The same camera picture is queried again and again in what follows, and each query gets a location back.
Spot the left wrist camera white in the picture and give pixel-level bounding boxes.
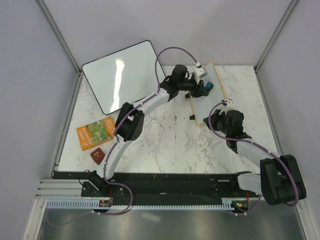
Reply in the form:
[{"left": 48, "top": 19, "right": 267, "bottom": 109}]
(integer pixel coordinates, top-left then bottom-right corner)
[{"left": 194, "top": 62, "right": 208, "bottom": 79}]

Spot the brown red cube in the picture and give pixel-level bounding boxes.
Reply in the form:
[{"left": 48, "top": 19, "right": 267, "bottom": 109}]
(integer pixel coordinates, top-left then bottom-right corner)
[{"left": 90, "top": 147, "right": 106, "bottom": 165}]

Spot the blue whiteboard eraser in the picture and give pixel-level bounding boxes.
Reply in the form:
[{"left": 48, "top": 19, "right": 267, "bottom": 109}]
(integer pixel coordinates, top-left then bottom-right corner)
[{"left": 205, "top": 81, "right": 214, "bottom": 92}]

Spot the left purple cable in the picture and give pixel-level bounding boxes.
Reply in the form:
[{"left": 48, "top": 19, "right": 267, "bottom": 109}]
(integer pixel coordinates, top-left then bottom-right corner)
[{"left": 46, "top": 46, "right": 201, "bottom": 228}]

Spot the yellow framed whiteboard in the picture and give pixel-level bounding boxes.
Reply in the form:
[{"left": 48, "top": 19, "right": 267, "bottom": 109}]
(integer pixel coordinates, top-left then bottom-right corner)
[{"left": 189, "top": 61, "right": 226, "bottom": 126}]

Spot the aluminium frame rail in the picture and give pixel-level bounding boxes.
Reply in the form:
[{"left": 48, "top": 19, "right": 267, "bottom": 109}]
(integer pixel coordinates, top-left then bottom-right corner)
[{"left": 35, "top": 179, "right": 82, "bottom": 199}]

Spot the white slotted cable duct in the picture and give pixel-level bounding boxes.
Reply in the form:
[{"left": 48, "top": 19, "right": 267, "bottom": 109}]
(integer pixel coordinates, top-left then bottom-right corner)
[{"left": 46, "top": 199, "right": 235, "bottom": 211}]

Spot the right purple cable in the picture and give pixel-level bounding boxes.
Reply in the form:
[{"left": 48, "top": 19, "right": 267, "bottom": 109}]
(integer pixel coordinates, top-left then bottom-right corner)
[{"left": 208, "top": 101, "right": 300, "bottom": 217}]

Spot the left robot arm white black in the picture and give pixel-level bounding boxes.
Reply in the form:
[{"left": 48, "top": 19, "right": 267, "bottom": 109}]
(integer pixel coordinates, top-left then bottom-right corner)
[{"left": 96, "top": 62, "right": 213, "bottom": 181}]

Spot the orange book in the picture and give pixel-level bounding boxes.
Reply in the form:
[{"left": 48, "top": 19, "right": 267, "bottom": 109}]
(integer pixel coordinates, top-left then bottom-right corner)
[{"left": 76, "top": 116, "right": 116, "bottom": 151}]

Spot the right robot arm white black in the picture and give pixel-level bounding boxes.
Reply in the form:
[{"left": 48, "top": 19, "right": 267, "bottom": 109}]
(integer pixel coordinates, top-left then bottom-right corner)
[{"left": 203, "top": 109, "right": 307, "bottom": 206}]

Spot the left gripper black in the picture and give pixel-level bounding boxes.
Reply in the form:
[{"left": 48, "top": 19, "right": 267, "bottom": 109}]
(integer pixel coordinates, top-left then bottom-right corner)
[{"left": 178, "top": 75, "right": 209, "bottom": 100}]

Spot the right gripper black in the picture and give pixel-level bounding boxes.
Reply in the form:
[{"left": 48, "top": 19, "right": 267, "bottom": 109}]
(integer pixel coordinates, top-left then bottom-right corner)
[{"left": 203, "top": 109, "right": 230, "bottom": 136}]

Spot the black framed whiteboard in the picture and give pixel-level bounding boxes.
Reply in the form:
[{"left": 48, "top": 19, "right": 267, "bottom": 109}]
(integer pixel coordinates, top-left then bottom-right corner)
[{"left": 81, "top": 40, "right": 165, "bottom": 115}]

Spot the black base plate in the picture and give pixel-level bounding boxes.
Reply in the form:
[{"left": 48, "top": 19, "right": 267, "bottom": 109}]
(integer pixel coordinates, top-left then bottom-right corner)
[{"left": 53, "top": 171, "right": 258, "bottom": 204}]

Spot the purple cable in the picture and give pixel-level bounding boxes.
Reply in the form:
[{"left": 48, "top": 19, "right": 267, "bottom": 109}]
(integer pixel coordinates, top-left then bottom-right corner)
[
  {"left": 46, "top": 46, "right": 201, "bottom": 228},
  {"left": 208, "top": 101, "right": 300, "bottom": 217}
]

